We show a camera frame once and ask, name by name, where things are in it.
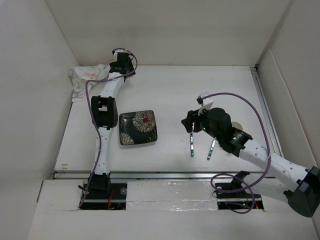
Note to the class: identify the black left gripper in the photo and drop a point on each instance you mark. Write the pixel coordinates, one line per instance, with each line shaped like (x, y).
(129, 67)

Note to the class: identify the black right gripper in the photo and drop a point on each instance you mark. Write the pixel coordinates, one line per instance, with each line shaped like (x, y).
(192, 116)

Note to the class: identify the silver fork teal handle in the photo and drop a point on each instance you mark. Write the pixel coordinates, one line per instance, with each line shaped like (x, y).
(191, 137)

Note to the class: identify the silver spoon teal handle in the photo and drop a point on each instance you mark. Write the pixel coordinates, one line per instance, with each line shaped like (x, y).
(212, 146)

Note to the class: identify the floral patterned cloth placemat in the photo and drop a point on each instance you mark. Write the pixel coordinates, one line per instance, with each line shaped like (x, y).
(79, 75)

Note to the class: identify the black floral square plate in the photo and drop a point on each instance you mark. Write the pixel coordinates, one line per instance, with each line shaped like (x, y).
(136, 128)

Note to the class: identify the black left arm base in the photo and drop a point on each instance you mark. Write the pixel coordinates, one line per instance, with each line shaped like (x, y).
(102, 194)

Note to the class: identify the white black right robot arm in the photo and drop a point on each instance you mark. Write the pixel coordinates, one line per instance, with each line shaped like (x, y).
(294, 184)

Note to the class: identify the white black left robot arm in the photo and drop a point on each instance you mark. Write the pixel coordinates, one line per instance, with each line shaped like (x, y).
(104, 115)

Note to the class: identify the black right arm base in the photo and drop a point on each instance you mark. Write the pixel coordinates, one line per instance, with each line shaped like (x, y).
(237, 201)

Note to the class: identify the yellow ceramic cup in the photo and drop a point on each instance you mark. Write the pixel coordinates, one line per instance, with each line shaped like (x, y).
(237, 125)

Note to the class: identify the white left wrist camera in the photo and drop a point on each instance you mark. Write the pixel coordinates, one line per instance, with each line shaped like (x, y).
(115, 54)

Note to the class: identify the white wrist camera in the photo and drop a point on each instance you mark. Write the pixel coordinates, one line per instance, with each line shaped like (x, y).
(205, 101)
(115, 54)

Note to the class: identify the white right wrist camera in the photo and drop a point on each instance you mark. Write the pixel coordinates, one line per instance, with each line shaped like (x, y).
(205, 101)

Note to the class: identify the aluminium rail right side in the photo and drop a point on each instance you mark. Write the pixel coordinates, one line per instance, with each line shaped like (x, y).
(269, 125)

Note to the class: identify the aluminium rail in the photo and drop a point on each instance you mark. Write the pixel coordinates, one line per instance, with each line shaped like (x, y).
(135, 175)
(269, 125)

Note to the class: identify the aluminium rail front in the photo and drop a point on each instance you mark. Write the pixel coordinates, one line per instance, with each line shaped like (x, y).
(135, 175)

